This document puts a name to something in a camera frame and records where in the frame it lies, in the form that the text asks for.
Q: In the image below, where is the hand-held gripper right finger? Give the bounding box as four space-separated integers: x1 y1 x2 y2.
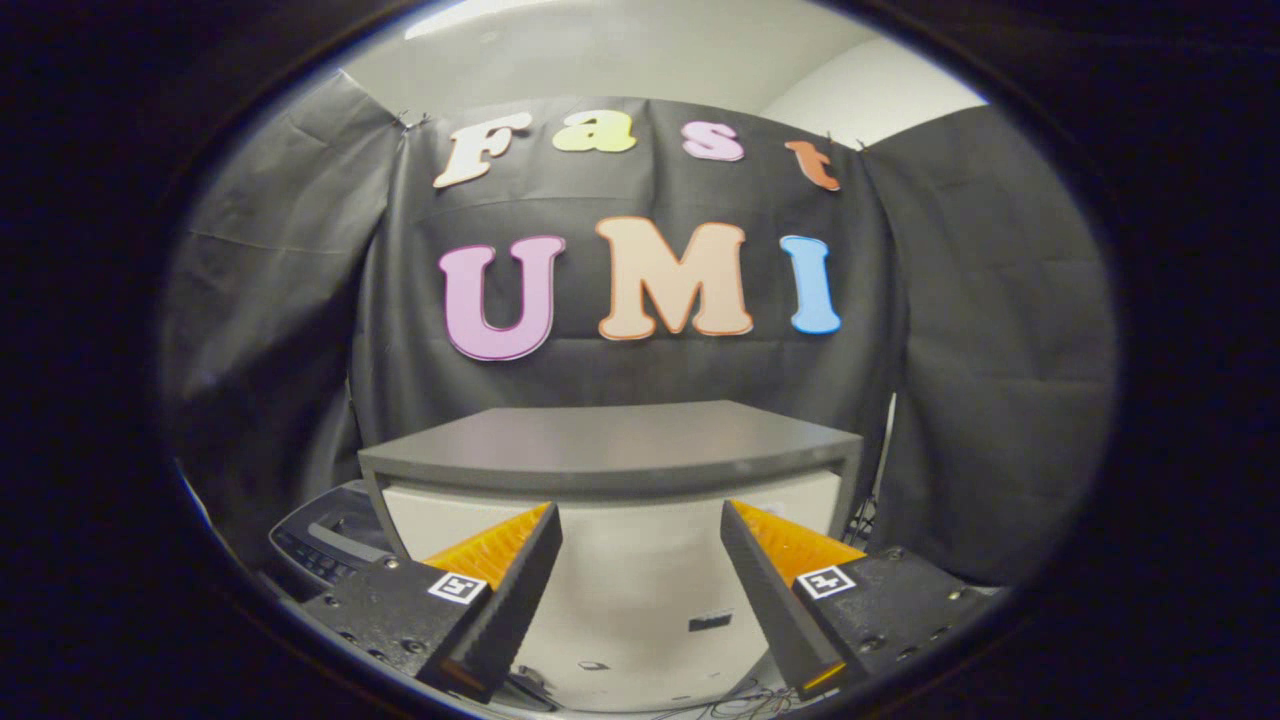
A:
719 499 1003 701

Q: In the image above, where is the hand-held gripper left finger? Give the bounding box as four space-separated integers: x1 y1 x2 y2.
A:
298 501 564 704

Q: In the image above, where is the grey washing machine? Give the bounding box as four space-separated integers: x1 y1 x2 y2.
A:
268 478 411 606

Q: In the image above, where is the black backdrop cloth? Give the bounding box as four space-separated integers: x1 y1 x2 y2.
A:
160 70 1119 586

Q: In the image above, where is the tangle of floor cables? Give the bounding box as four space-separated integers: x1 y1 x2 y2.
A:
650 680 801 720

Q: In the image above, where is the hanging cable bundle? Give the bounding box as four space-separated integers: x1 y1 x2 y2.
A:
845 392 898 546

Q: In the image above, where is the beige cabinet with dark frame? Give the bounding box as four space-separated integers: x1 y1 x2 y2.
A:
358 400 864 713

